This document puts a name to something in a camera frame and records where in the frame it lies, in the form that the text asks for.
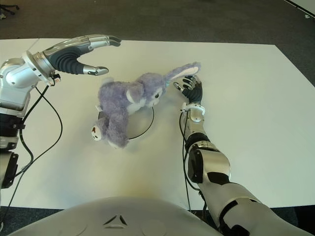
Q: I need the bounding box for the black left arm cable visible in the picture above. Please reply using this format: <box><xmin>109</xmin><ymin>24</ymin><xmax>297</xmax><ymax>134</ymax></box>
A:
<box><xmin>0</xmin><ymin>76</ymin><xmax>63</xmax><ymax>227</ymax></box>

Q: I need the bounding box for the purple plush rabbit doll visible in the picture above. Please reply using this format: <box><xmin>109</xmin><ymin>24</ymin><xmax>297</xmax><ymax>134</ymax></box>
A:
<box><xmin>90</xmin><ymin>61</ymin><xmax>201</xmax><ymax>150</ymax></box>

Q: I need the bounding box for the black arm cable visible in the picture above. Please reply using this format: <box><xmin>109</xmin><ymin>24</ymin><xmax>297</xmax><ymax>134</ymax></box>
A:
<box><xmin>179</xmin><ymin>110</ymin><xmax>210</xmax><ymax>222</ymax></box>
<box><xmin>0</xmin><ymin>76</ymin><xmax>63</xmax><ymax>227</ymax></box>

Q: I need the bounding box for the black office chair base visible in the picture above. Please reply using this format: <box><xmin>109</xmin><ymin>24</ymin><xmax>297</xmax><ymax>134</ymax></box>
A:
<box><xmin>0</xmin><ymin>0</ymin><xmax>20</xmax><ymax>17</ymax></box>

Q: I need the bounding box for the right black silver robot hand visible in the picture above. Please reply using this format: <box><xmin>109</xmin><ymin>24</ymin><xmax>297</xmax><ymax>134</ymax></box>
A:
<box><xmin>173</xmin><ymin>75</ymin><xmax>204</xmax><ymax>104</ymax></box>

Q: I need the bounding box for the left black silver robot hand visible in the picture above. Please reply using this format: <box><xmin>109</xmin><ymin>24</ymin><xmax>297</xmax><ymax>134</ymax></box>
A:
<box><xmin>43</xmin><ymin>34</ymin><xmax>122</xmax><ymax>76</ymax></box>

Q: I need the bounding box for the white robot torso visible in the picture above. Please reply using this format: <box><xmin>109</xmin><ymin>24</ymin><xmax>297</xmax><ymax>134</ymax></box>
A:
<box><xmin>14</xmin><ymin>196</ymin><xmax>222</xmax><ymax>236</ymax></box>

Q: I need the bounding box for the white plate with black rim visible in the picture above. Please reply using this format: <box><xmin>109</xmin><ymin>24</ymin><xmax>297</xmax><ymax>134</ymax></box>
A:
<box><xmin>97</xmin><ymin>107</ymin><xmax>155</xmax><ymax>141</ymax></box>

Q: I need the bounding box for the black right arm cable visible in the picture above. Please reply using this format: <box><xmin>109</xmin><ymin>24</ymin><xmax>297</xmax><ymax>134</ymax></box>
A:
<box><xmin>179</xmin><ymin>110</ymin><xmax>210</xmax><ymax>222</ymax></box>

